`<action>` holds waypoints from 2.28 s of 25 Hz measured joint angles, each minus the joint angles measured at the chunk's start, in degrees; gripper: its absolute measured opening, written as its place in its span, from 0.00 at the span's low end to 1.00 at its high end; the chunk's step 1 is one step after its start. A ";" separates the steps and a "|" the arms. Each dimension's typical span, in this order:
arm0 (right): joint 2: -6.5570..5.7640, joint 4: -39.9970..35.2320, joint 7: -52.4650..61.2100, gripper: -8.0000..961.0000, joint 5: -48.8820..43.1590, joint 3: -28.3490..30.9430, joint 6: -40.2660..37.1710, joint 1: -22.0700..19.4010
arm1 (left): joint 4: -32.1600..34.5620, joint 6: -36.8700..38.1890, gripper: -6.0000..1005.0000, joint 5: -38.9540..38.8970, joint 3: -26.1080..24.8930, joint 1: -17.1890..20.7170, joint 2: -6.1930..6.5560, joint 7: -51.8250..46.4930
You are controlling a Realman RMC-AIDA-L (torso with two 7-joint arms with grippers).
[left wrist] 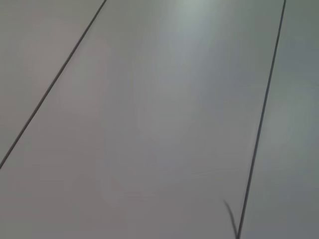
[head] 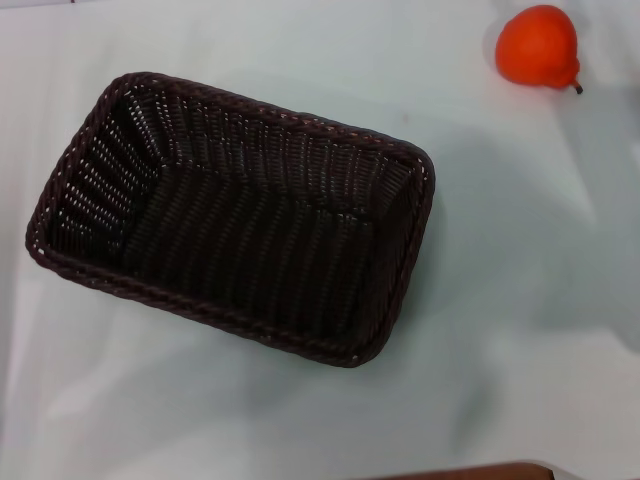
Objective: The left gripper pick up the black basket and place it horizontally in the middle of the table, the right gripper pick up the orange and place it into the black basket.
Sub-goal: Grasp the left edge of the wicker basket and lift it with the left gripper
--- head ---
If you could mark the brown wooden board edge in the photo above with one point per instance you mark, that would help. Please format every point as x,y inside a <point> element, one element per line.
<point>470,472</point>

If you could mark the dark brown woven basket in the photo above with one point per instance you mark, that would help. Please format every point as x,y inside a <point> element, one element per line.
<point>260,250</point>

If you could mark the orange pear-shaped toy fruit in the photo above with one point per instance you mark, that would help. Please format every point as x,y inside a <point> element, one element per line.
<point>535,45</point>

